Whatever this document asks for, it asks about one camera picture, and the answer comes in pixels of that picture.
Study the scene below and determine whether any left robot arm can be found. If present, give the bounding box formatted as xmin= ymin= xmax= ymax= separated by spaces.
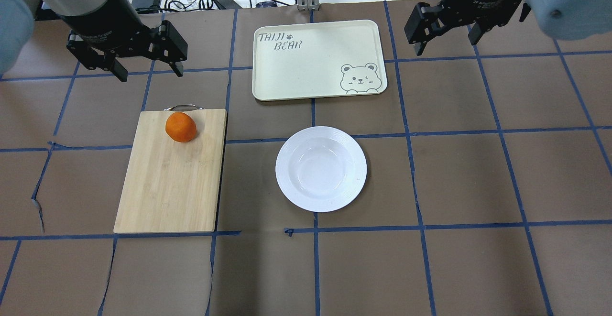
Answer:
xmin=0 ymin=0 xmax=188 ymax=82

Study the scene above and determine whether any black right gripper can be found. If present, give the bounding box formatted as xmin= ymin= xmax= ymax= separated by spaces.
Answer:
xmin=404 ymin=0 xmax=522 ymax=56

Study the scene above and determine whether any cream bear tray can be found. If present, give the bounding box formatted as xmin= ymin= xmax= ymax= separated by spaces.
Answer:
xmin=252 ymin=20 xmax=388 ymax=102

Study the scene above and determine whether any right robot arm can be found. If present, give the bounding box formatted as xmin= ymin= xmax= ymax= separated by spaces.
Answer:
xmin=404 ymin=0 xmax=612 ymax=56

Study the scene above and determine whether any orange fruit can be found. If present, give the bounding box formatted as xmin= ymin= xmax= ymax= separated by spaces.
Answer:
xmin=164 ymin=111 xmax=197 ymax=142

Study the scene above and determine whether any white round plate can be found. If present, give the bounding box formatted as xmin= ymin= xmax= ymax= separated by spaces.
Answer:
xmin=275 ymin=126 xmax=368 ymax=212

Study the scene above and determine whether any bamboo cutting board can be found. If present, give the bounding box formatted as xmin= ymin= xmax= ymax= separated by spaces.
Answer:
xmin=113 ymin=109 xmax=227 ymax=234

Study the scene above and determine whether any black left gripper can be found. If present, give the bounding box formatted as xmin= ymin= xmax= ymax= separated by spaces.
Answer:
xmin=58 ymin=0 xmax=188 ymax=83

